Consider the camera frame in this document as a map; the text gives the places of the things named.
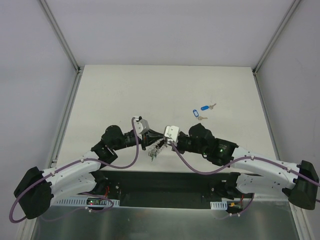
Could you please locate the blue windowed tag key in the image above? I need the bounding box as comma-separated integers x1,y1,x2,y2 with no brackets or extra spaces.
192,109,207,121

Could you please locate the white cable duct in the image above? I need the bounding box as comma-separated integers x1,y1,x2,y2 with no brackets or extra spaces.
210,200,228,211
52,196,120,208

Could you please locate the black fob key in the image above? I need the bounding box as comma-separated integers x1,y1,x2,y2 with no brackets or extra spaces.
157,139,166,149

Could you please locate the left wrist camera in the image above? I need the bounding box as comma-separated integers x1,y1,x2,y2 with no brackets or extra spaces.
133,116,150,135

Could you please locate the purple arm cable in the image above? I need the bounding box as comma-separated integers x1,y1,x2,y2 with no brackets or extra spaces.
169,141,320,220
9,116,141,224

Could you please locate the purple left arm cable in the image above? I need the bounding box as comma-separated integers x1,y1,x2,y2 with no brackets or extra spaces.
9,116,141,224

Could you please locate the left white cable duct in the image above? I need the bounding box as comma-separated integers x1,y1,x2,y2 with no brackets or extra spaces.
52,196,120,208

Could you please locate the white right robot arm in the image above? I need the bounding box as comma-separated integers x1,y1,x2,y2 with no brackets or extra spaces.
164,123,320,210

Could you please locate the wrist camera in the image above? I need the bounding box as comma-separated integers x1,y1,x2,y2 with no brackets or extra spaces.
163,125,180,143
133,116,150,135

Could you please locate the right aluminium frame post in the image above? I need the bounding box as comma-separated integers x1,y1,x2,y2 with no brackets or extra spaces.
252,0,303,76

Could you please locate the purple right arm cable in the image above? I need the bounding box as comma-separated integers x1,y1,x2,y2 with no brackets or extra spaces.
169,141,320,220

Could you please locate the solid blue tag key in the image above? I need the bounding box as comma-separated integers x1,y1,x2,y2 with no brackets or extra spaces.
200,103,217,111

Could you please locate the metal key organizer ring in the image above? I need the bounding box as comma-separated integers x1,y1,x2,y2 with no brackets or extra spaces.
147,139,167,162

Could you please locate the left aluminium frame post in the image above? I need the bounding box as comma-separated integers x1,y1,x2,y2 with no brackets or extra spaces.
37,0,81,73

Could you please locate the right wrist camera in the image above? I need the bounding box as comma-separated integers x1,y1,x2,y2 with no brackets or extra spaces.
163,125,180,143

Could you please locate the right white cable duct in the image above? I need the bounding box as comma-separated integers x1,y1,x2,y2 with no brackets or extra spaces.
210,200,228,211

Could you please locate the left aluminium table rail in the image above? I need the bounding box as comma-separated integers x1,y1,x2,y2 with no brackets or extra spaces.
15,66,84,240

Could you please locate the aluminium frame post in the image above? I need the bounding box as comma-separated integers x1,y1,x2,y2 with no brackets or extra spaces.
37,0,81,73
252,0,303,76

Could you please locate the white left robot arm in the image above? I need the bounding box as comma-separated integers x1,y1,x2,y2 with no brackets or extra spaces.
9,121,164,223

